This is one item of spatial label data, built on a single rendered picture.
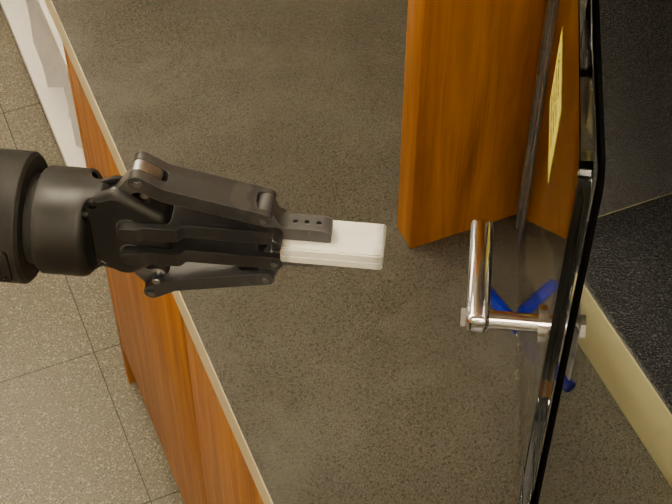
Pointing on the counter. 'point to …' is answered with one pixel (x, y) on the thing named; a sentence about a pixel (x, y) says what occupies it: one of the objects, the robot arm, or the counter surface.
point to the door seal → (583, 248)
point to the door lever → (482, 263)
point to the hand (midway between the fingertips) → (333, 242)
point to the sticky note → (555, 105)
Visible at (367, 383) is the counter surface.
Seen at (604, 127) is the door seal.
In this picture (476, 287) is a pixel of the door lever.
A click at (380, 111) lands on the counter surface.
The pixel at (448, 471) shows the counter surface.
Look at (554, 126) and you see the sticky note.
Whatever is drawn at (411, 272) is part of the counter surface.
